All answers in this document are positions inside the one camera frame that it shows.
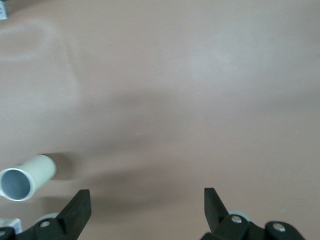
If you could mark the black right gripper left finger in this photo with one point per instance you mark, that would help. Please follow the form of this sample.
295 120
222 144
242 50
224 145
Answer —
75 210

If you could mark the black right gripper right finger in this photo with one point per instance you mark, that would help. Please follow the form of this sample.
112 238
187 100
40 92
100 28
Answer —
215 212

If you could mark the white mug with grey inside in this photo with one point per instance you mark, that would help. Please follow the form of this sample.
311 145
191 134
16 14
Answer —
40 167

